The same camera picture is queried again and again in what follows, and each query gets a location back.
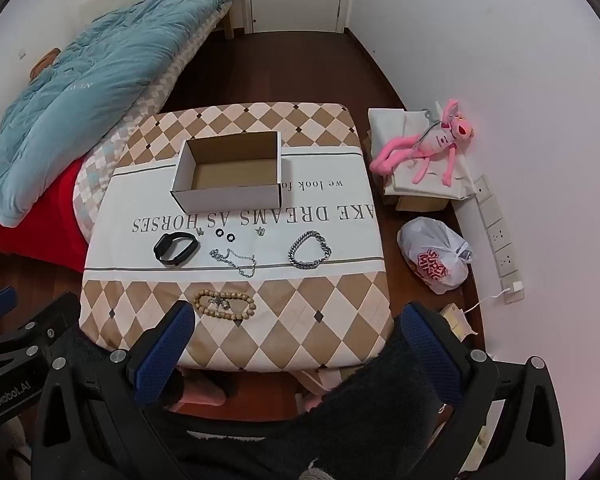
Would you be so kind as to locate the white power strip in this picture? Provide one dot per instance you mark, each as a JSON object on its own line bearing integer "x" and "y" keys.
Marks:
{"x": 497, "y": 240}

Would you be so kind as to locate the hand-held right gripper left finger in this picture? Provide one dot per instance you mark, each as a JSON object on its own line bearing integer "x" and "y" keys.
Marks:
{"x": 167, "y": 347}

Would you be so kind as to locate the brown cardboard box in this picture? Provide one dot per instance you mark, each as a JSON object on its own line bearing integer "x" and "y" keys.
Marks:
{"x": 420, "y": 203}

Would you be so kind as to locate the person's black fleece pants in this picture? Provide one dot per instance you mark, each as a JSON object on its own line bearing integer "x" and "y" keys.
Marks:
{"x": 370, "y": 410}

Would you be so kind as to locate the wooden bed leg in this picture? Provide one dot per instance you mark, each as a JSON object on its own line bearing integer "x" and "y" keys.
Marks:
{"x": 228, "y": 22}

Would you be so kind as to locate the pink plush toy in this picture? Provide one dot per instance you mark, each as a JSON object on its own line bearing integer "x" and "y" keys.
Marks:
{"x": 437, "y": 140}

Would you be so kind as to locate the checkered printed tablecloth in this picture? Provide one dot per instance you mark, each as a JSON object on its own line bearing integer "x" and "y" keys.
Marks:
{"x": 305, "y": 320}

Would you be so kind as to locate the white printed plastic bag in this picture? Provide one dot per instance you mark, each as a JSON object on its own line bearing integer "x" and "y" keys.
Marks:
{"x": 430, "y": 255}

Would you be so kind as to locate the beige paper packet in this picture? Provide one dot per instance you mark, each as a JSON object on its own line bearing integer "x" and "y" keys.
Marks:
{"x": 457, "y": 320}

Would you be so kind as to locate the red blanket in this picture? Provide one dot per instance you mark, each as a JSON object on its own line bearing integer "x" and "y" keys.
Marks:
{"x": 30, "y": 230}

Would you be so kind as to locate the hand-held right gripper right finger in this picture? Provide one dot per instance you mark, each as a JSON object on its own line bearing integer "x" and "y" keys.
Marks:
{"x": 427, "y": 347}

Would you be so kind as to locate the blue quilt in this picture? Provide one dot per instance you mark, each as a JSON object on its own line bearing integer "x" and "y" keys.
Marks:
{"x": 80, "y": 110}

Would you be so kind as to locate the black smart band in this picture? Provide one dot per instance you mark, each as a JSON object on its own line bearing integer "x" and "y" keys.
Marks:
{"x": 162, "y": 251}

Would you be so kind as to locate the checkered bed sheet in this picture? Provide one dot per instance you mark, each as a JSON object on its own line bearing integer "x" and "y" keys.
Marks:
{"x": 147, "y": 105}

